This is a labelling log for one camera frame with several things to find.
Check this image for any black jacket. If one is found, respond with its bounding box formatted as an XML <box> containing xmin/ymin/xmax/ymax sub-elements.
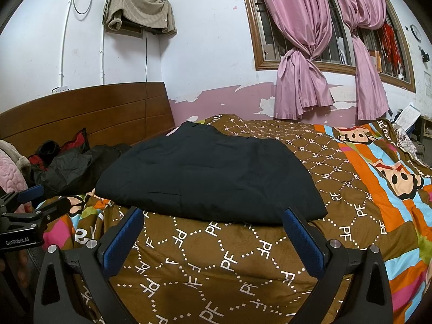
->
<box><xmin>95</xmin><ymin>121</ymin><xmax>329</xmax><ymax>225</ymax></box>

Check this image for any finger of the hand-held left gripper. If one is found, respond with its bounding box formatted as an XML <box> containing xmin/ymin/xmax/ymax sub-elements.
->
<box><xmin>7</xmin><ymin>197</ymin><xmax>72</xmax><ymax>227</ymax></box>
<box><xmin>0</xmin><ymin>185</ymin><xmax>45</xmax><ymax>214</ymax></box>

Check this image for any wide pink curtain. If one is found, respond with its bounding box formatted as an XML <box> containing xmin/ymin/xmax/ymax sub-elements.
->
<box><xmin>251</xmin><ymin>0</ymin><xmax>335</xmax><ymax>120</ymax></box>

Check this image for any white wall conduit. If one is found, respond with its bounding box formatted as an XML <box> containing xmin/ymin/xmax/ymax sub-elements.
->
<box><xmin>100</xmin><ymin>30</ymin><xmax>106</xmax><ymax>87</ymax></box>
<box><xmin>58</xmin><ymin>0</ymin><xmax>74</xmax><ymax>89</ymax></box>

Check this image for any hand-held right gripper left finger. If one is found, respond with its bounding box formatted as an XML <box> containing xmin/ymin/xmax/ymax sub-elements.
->
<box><xmin>34</xmin><ymin>207</ymin><xmax>145</xmax><ymax>324</ymax></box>

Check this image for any pink quilted cloth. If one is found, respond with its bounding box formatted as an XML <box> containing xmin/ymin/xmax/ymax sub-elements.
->
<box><xmin>0</xmin><ymin>140</ymin><xmax>31</xmax><ymax>196</ymax></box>

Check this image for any wooden headboard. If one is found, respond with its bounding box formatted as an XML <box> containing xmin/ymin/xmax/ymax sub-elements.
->
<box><xmin>0</xmin><ymin>82</ymin><xmax>176</xmax><ymax>163</ymax></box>

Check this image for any red hanging decoration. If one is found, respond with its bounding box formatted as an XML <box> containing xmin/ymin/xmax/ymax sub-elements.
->
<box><xmin>381</xmin><ymin>23</ymin><xmax>404</xmax><ymax>71</ymax></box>

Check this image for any narrow pink curtain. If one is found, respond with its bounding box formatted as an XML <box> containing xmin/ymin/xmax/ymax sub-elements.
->
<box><xmin>326</xmin><ymin>0</ymin><xmax>390</xmax><ymax>121</ymax></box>

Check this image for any patterned grey cloth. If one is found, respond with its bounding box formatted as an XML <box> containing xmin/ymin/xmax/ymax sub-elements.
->
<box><xmin>391</xmin><ymin>126</ymin><xmax>417</xmax><ymax>157</ymax></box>

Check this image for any printed colourful blanket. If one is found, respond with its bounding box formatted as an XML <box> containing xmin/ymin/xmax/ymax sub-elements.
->
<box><xmin>35</xmin><ymin>113</ymin><xmax>432</xmax><ymax>324</ymax></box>

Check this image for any white wall appliance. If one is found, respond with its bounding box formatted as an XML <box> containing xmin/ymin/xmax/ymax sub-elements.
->
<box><xmin>104</xmin><ymin>20</ymin><xmax>161</xmax><ymax>40</ymax></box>

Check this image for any white paper bag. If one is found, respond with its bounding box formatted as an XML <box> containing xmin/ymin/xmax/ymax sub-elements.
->
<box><xmin>393</xmin><ymin>104</ymin><xmax>421</xmax><ymax>130</ymax></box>

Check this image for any dark clothes pile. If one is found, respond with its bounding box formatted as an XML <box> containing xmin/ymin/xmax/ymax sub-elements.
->
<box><xmin>29</xmin><ymin>128</ymin><xmax>132</xmax><ymax>198</ymax></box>

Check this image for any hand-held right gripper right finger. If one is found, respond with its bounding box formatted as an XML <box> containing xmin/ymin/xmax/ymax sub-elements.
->
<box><xmin>283</xmin><ymin>207</ymin><xmax>394</xmax><ymax>324</ymax></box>

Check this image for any beige cloth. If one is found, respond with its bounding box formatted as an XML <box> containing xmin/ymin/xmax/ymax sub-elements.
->
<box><xmin>102</xmin><ymin>0</ymin><xmax>178</xmax><ymax>36</ymax></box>

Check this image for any wooden desk shelf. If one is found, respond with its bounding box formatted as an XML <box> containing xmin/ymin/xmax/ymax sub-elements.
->
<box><xmin>417</xmin><ymin>115</ymin><xmax>432</xmax><ymax>146</ymax></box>

